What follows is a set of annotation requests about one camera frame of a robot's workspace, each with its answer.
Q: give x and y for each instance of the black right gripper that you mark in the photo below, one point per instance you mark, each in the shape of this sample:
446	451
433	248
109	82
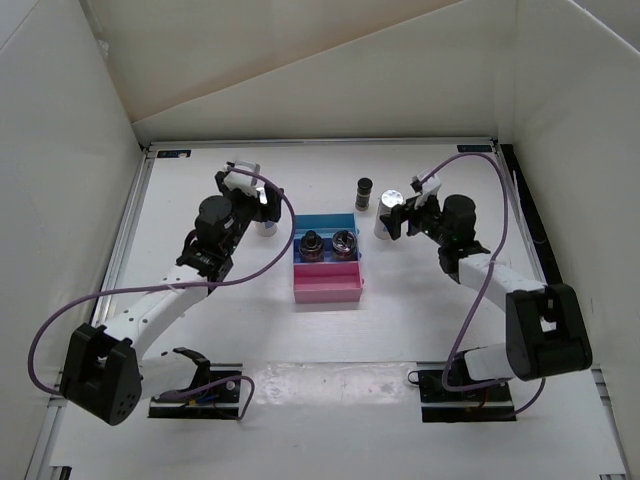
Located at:
394	221

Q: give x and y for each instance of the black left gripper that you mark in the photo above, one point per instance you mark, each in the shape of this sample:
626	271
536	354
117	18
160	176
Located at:
272	211

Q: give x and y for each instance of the silver-lid salt bottle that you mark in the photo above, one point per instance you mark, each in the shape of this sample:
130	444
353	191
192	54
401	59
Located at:
267	228
387	201

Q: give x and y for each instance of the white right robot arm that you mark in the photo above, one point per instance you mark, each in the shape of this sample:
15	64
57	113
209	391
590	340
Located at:
545	334

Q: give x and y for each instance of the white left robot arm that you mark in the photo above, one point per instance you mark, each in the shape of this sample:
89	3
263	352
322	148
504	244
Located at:
106	370

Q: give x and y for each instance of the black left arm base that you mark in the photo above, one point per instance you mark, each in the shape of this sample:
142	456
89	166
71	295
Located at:
184	384

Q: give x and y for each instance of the small black-cap spice bottle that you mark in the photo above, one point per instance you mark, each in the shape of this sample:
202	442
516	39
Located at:
363	192

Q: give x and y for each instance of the light blue tray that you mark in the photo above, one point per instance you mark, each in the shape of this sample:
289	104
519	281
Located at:
325	223

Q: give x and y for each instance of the dark blue tray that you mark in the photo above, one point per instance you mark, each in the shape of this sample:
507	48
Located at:
327	250

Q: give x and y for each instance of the pink tray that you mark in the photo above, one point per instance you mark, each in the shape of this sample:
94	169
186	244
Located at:
328	282

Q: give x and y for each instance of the dark table label right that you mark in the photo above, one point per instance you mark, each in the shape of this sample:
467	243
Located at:
474	148

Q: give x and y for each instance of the dark table label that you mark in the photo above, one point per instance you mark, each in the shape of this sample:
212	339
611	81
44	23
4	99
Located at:
474	148
173	154

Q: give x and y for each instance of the dark table label left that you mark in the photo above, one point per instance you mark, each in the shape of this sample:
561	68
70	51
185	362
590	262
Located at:
173	154

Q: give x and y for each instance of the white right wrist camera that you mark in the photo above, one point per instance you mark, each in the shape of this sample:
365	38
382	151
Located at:
425	185

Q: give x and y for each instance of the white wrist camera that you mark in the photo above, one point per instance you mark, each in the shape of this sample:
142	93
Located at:
425	185
241	176

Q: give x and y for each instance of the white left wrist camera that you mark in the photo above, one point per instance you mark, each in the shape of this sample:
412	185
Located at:
241	176

